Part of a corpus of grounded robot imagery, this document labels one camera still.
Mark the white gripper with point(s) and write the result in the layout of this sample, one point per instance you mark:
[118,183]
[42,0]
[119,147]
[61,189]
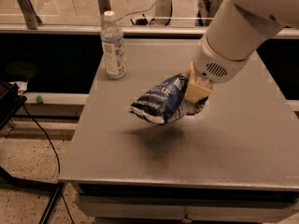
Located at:
[215,65]

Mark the blue chip bag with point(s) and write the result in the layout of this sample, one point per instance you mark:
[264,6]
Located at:
[165,103]

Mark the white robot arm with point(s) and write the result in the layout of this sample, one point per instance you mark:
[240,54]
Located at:
[238,28]

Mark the clear plastic water bottle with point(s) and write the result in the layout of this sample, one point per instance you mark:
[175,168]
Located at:
[113,47]

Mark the orange fruit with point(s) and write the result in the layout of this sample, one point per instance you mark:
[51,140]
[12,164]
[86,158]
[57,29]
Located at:
[190,69]

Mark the grey cabinet in background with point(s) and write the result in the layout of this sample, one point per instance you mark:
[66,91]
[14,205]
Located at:
[207,9]

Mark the small green object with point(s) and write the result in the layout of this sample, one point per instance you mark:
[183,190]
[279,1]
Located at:
[39,100]

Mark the black device at left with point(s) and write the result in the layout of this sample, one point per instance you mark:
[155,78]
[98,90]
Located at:
[10,102]

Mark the metal railing bar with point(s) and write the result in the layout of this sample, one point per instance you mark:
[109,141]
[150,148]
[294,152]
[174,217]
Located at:
[146,31]

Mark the left metal bracket post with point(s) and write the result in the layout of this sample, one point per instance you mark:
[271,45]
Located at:
[32,20]

